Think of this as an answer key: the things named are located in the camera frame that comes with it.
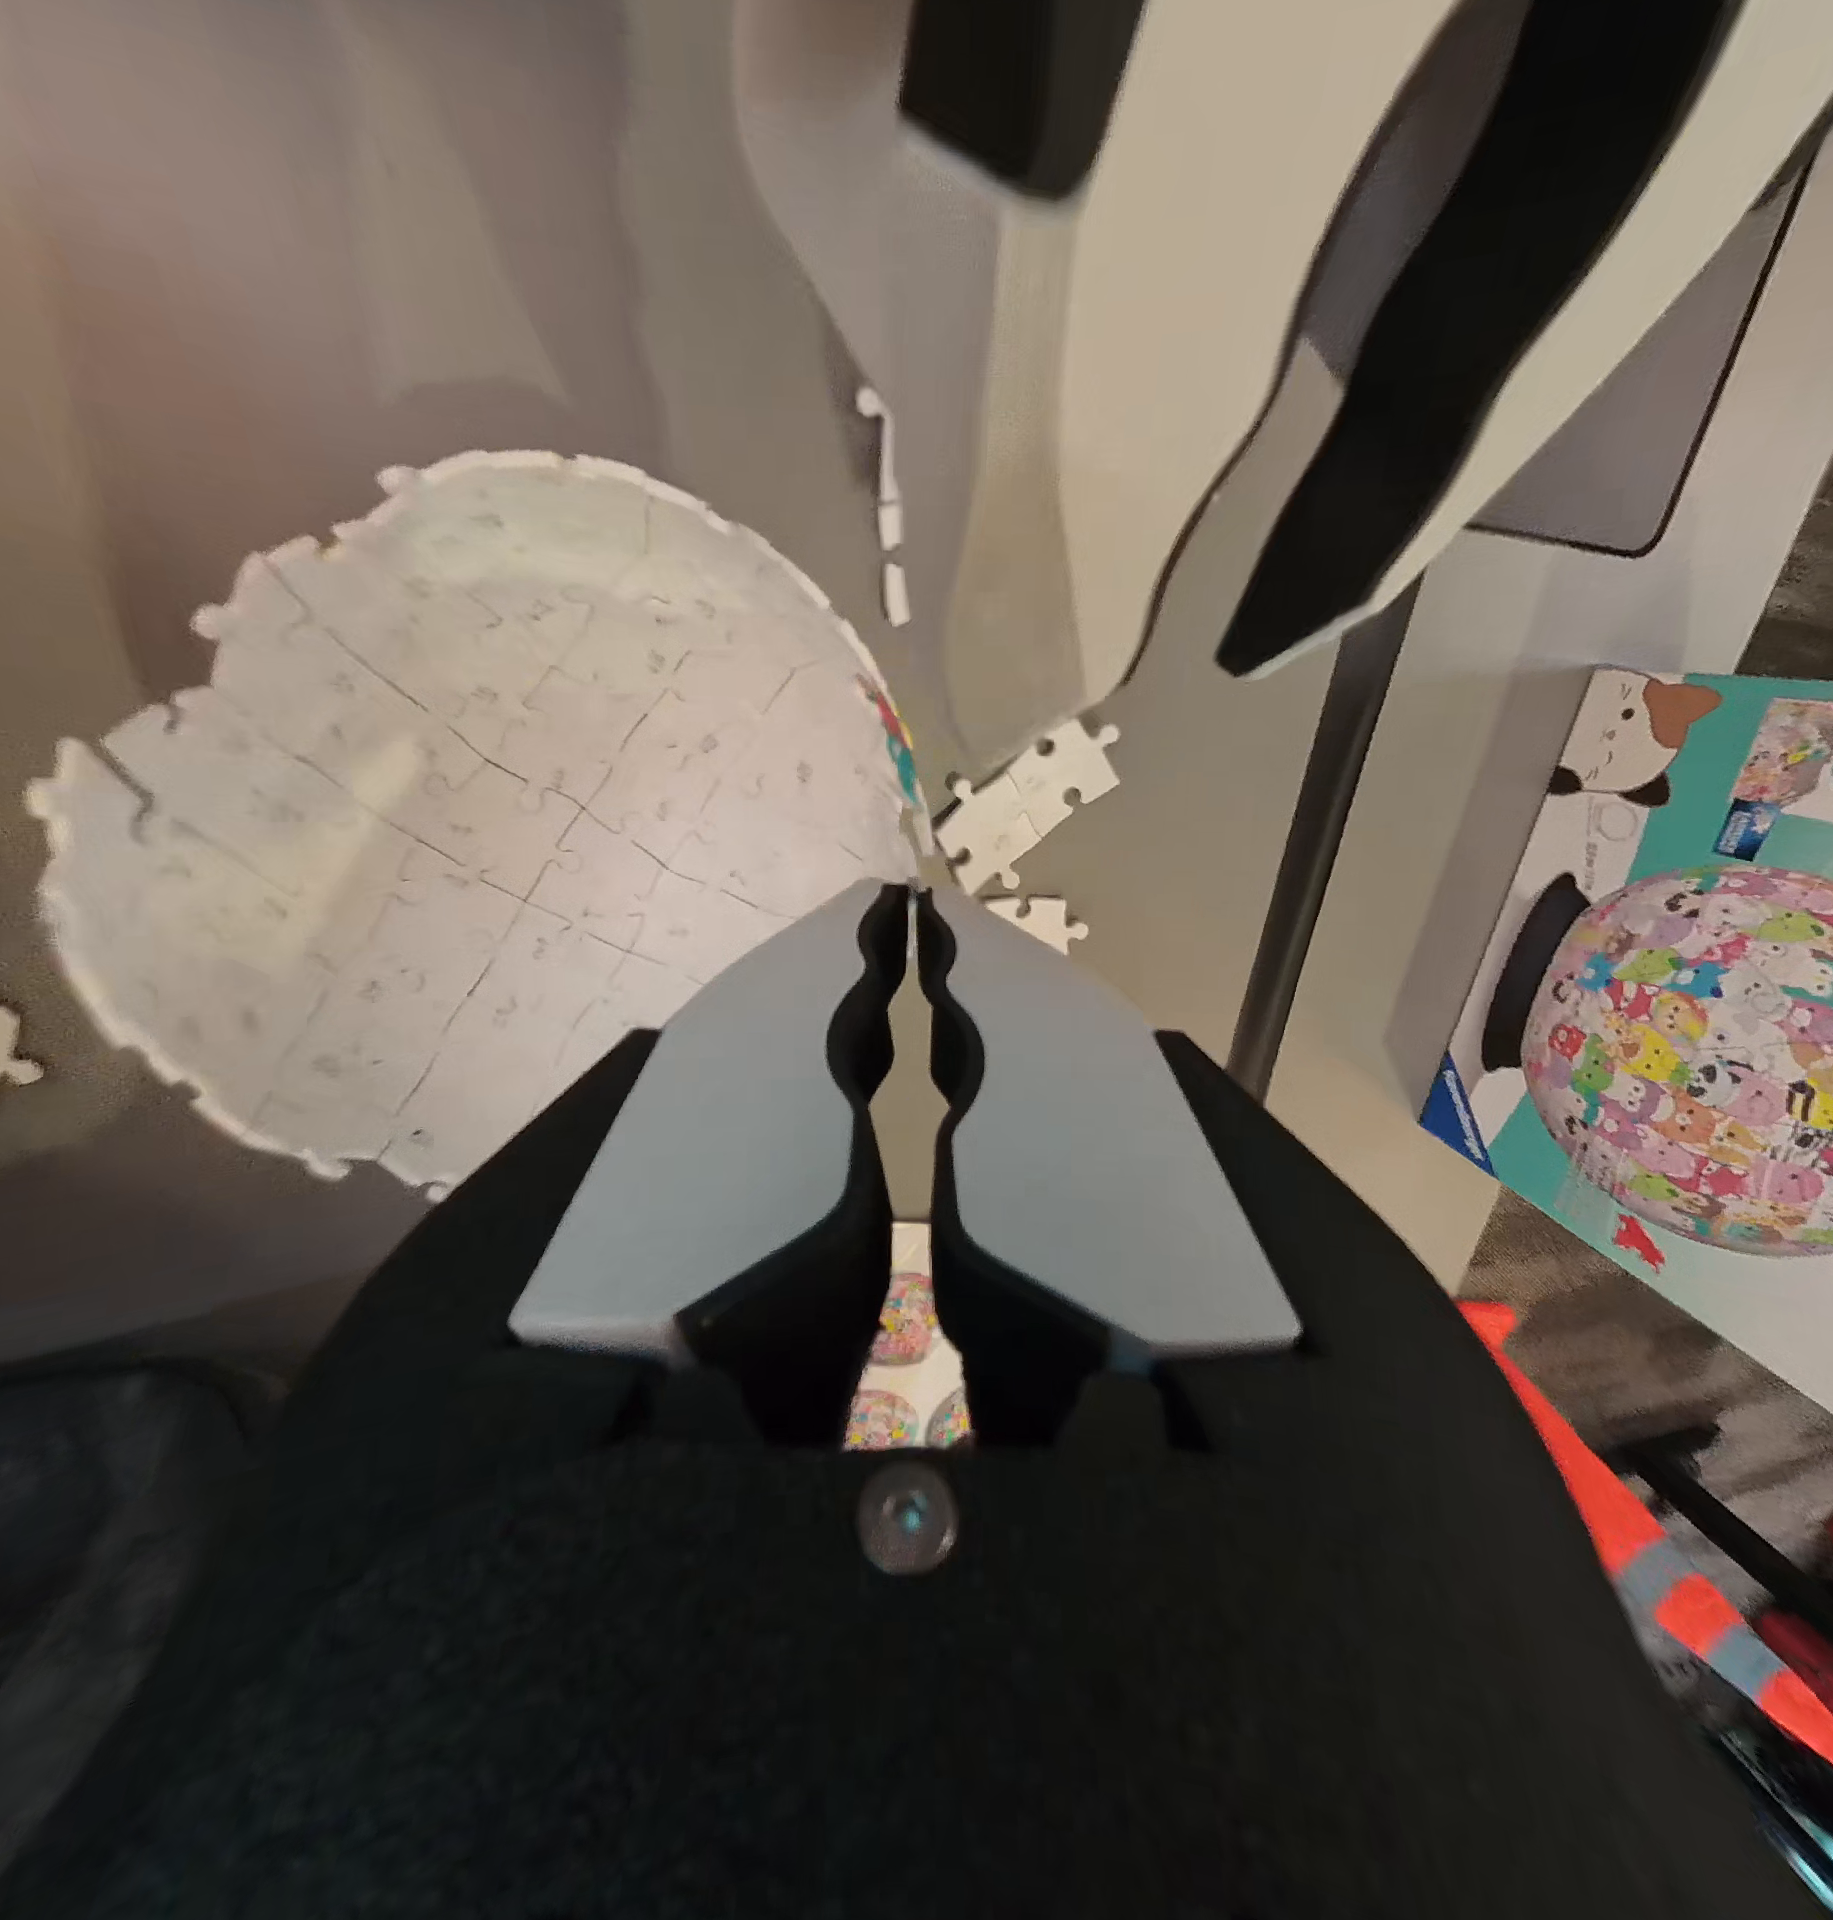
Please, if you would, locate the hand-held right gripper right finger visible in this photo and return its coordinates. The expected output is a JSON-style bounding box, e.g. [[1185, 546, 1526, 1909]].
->
[[917, 885, 1300, 1370]]

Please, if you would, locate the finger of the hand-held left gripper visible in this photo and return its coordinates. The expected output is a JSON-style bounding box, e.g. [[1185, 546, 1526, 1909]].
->
[[1211, 0, 1833, 680], [737, 0, 1458, 729]]

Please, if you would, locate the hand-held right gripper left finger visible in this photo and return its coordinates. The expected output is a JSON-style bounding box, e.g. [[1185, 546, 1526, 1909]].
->
[[513, 880, 909, 1370]]

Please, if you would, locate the puzzle pieces group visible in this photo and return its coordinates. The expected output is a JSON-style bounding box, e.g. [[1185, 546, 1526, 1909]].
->
[[852, 385, 1127, 955]]

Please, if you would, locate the partly built white puzzle ball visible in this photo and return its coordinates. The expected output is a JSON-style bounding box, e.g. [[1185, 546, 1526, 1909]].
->
[[27, 449, 925, 1188]]

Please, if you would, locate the colourful puzzle ball box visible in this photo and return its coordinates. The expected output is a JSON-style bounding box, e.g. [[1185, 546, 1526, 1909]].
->
[[1418, 666, 1833, 1261]]

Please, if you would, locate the dark grey table flap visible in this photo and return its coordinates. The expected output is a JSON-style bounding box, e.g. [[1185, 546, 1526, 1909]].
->
[[1467, 135, 1824, 560]]

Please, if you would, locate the printed instruction leaflet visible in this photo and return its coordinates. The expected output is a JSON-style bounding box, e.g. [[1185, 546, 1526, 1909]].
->
[[850, 1226, 978, 1450]]

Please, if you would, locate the red black object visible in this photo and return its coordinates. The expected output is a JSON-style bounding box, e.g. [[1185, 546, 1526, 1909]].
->
[[1458, 1290, 1833, 1818]]

